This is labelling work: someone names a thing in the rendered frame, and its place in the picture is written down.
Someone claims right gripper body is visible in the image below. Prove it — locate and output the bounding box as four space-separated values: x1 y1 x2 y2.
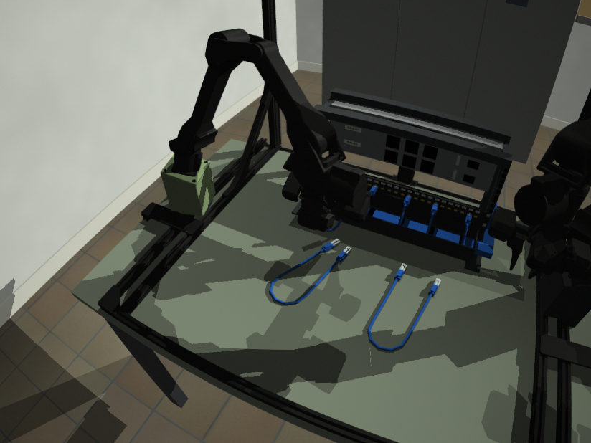
282 172 373 223

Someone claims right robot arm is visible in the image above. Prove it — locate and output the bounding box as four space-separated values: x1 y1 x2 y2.
169 29 368 232

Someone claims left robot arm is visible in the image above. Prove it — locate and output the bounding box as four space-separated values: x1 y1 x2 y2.
514 118 591 281

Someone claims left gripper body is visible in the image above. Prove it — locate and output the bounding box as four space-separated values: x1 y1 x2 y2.
488 207 591 276

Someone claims black patch panel rack frame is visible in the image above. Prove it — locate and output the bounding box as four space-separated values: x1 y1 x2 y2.
314 88 512 242

